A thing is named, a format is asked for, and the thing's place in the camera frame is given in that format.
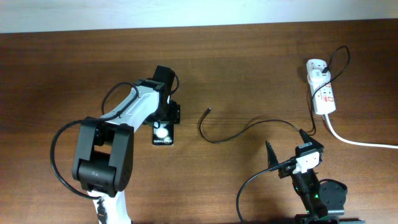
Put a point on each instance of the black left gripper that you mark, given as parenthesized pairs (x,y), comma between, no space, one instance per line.
(173,115)

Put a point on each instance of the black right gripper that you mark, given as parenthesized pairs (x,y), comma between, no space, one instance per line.
(272,159)

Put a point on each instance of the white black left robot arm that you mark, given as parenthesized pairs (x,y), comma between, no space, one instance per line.
(104,154)

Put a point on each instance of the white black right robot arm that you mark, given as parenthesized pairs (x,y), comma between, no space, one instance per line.
(309,175)

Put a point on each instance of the white USB charger adapter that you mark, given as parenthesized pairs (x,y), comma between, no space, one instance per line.
(318,77)

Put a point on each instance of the white power strip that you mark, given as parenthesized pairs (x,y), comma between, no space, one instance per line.
(323,101)

